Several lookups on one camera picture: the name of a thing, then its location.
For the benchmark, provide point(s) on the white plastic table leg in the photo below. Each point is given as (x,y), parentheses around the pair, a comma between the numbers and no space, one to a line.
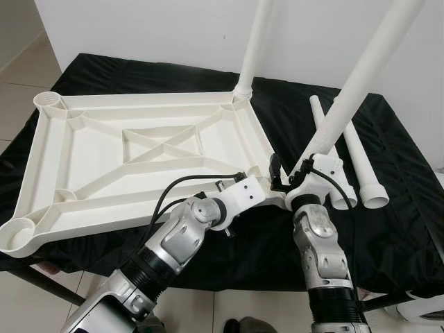
(340,187)
(361,76)
(253,41)
(364,163)

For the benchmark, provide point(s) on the white plastic children table top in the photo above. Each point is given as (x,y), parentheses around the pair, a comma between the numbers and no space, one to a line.
(104,166)

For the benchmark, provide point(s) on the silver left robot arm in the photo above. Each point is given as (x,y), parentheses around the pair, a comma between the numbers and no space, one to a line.
(173,239)

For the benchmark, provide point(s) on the black cloth table cover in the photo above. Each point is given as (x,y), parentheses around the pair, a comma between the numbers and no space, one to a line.
(402,229)

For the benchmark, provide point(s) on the grey robot right foot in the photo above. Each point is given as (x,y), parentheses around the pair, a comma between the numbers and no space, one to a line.
(250,326)

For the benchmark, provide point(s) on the grey robot foot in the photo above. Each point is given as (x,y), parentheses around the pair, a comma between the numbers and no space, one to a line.
(154,325)
(250,326)

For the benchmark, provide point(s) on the black metal table leg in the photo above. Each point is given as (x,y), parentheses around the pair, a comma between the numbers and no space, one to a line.
(45,286)
(380,302)

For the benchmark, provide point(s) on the white round appliance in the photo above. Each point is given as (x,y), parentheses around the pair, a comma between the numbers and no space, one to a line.
(424,309)

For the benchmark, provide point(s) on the grey robot left foot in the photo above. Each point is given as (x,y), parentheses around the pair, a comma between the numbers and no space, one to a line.
(154,325)

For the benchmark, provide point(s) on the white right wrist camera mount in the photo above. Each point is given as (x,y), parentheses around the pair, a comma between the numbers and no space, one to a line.
(322,170)

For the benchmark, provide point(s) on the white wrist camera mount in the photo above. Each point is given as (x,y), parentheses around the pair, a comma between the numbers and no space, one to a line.
(322,170)
(243,194)

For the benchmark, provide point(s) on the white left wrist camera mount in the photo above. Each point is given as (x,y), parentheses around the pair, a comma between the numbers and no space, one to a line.
(243,194)

